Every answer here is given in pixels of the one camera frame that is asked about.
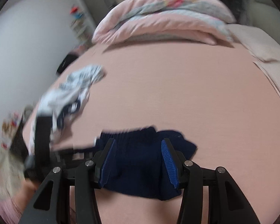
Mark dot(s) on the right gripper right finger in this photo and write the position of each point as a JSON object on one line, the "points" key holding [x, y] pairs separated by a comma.
{"points": [[173, 160]]}

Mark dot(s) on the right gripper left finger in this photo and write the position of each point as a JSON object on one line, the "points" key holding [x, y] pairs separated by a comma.
{"points": [[104, 160]]}

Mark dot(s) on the navy shorts with white stripe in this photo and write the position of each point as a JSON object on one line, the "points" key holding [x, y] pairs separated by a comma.
{"points": [[139, 168]]}

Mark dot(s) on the white garment with navy print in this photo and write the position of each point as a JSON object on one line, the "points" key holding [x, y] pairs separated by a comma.
{"points": [[64, 103]]}

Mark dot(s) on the pink bed sheet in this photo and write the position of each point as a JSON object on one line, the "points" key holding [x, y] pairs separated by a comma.
{"points": [[214, 95]]}

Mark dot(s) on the light pink bed pad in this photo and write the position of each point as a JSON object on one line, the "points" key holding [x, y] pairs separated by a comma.
{"points": [[263, 47]]}

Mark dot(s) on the pink floral folded quilt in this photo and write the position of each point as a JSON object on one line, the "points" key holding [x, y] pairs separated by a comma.
{"points": [[204, 21]]}

